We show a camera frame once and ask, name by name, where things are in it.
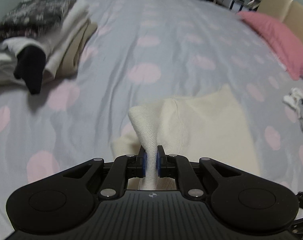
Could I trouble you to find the cream knit sweater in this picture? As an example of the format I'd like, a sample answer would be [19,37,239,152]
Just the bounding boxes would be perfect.
[111,84,260,190]

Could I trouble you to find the grey duvet pink dots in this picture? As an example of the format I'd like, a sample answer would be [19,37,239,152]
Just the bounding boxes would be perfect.
[0,0,303,239]

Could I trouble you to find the white grey garment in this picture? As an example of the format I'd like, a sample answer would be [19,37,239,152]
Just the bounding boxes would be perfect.
[283,87,303,133]

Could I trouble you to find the white folded garment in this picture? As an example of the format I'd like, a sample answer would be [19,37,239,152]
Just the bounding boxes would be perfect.
[0,0,91,86]

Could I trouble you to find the black garment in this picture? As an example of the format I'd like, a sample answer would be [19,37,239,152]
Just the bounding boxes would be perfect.
[13,46,46,95]

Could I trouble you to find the beige folded garment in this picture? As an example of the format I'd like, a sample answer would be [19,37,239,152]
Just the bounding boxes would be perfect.
[0,20,97,86]

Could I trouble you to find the pink pillow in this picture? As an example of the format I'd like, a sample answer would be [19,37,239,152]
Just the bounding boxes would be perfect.
[237,11,303,81]

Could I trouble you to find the floral dark folded garment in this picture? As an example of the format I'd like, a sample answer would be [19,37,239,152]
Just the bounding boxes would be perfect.
[0,0,77,43]

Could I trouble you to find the white bedside table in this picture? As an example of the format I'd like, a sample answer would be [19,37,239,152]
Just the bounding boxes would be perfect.
[213,0,261,12]

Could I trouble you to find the cream padded headboard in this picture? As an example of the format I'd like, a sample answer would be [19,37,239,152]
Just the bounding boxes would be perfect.
[257,0,303,43]

